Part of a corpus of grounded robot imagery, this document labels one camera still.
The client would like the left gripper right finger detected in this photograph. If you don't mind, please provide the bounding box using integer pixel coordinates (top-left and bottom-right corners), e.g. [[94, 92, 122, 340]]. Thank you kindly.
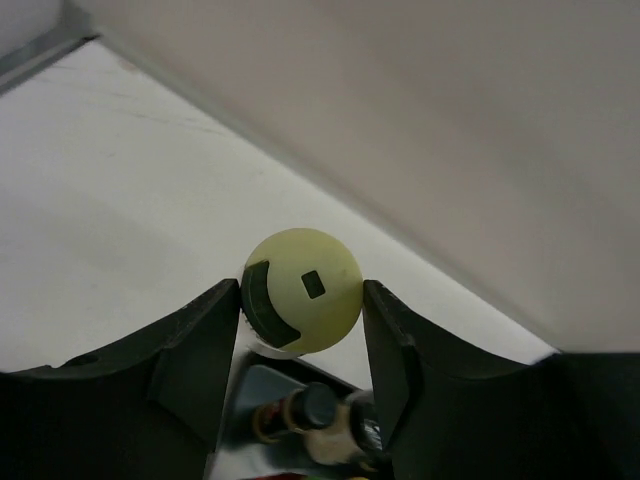
[[363, 280, 639, 479]]

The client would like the aluminium table edge rail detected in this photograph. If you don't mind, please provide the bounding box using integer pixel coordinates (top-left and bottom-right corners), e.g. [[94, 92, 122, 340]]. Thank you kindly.
[[1, 30, 98, 95]]

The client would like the wide black-capped seasoning jar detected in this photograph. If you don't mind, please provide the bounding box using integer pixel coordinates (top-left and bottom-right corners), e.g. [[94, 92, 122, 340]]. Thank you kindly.
[[303, 390, 388, 472]]

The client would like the small black-capped spice jar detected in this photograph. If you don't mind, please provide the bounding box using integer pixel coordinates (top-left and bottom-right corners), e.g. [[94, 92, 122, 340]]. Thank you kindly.
[[251, 382, 339, 444]]

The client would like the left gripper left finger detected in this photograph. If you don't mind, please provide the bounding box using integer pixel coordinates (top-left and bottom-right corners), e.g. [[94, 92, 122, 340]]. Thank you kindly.
[[1, 279, 240, 479]]

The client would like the black plastic tray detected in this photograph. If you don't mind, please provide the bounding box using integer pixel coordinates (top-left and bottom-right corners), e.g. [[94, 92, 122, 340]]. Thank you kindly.
[[209, 354, 374, 479]]

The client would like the small yellow-lidded jar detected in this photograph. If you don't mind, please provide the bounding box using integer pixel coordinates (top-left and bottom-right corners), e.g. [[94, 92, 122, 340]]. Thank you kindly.
[[239, 228, 363, 360]]

